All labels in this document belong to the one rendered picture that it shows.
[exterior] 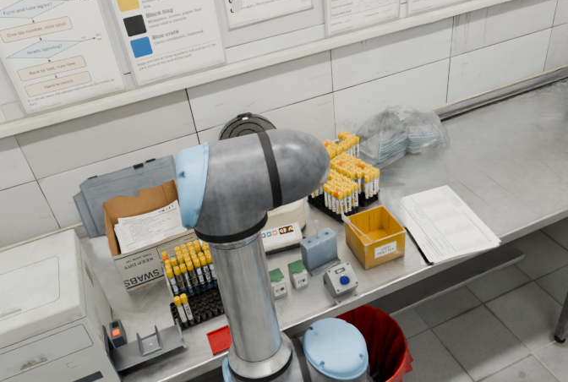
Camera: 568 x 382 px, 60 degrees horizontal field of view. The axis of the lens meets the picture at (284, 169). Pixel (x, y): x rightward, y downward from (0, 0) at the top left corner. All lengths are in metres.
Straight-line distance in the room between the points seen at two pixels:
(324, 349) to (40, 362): 0.65
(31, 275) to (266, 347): 0.62
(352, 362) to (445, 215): 0.81
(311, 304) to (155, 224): 0.59
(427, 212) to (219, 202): 1.05
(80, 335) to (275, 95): 0.98
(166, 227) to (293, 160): 0.99
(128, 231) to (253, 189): 1.02
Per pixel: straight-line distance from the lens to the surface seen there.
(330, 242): 1.43
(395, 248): 1.46
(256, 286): 0.79
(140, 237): 1.62
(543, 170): 1.92
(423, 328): 2.44
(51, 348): 1.24
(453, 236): 1.56
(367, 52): 1.84
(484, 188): 1.78
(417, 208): 1.65
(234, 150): 0.69
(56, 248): 1.32
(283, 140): 0.70
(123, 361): 1.35
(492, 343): 2.45
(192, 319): 1.39
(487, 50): 2.20
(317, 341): 0.94
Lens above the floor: 1.94
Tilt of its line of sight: 35 degrees down
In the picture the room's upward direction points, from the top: 8 degrees counter-clockwise
